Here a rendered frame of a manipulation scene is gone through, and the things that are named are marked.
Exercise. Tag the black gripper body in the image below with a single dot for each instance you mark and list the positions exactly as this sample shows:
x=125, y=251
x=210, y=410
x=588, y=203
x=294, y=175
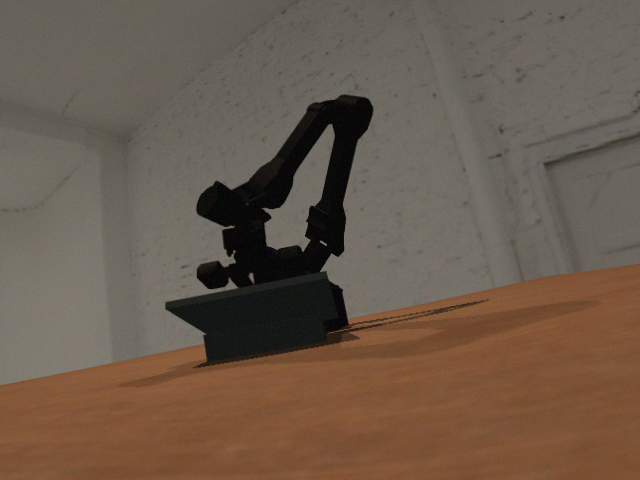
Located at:
x=213, y=275

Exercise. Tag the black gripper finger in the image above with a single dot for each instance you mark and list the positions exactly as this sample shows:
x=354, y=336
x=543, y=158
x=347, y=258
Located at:
x=263, y=274
x=240, y=279

